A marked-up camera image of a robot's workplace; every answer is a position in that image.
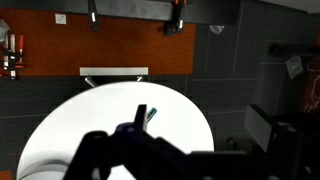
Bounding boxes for black pen with teal cap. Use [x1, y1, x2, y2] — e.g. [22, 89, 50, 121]
[145, 107, 158, 124]

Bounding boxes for red board with white drawing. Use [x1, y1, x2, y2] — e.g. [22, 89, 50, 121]
[302, 56, 320, 114]

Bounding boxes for white paper sheet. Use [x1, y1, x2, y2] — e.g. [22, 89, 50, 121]
[285, 55, 305, 81]

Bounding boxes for black clamp with orange handle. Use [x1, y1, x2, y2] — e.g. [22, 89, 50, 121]
[162, 0, 188, 37]

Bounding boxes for slim black clamp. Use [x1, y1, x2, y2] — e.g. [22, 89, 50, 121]
[87, 0, 101, 32]

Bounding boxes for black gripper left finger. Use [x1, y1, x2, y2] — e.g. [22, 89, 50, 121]
[63, 104, 188, 180]

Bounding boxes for small white square tag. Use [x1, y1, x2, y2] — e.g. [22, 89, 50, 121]
[54, 13, 67, 25]

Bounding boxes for orange handled clamps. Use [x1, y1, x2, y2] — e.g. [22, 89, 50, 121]
[0, 31, 27, 81]

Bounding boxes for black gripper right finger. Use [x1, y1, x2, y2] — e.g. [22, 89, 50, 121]
[244, 104, 320, 180]

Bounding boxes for white bowl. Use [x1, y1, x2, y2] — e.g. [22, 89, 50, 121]
[18, 159, 73, 180]

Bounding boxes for black beam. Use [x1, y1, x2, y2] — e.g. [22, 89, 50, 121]
[0, 0, 242, 25]

